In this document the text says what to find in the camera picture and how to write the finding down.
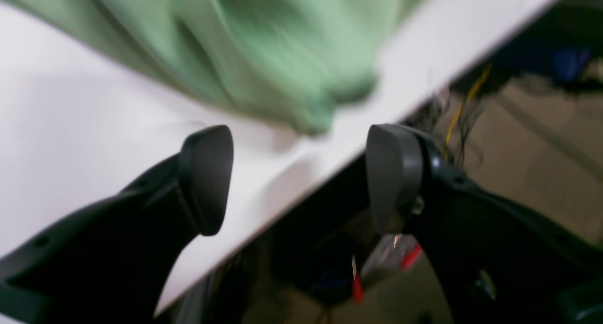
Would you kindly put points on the green T-shirt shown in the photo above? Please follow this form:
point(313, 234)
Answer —
point(291, 62)

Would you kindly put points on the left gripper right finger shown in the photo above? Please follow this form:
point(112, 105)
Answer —
point(497, 261)

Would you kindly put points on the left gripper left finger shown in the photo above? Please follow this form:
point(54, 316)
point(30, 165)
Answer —
point(108, 262)

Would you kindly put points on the red handled tool on floor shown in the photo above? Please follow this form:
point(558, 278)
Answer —
point(357, 289)

